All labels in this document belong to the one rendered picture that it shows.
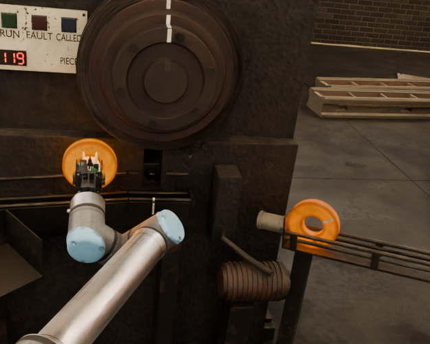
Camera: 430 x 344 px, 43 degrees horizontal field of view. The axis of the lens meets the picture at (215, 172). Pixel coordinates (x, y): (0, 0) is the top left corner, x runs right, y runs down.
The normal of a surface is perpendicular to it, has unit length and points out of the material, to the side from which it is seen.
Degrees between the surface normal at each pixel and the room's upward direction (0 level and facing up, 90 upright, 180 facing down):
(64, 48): 90
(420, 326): 0
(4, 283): 5
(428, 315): 0
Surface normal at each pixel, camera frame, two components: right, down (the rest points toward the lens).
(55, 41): 0.18, 0.44
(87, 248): 0.07, 0.62
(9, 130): 0.11, -0.90
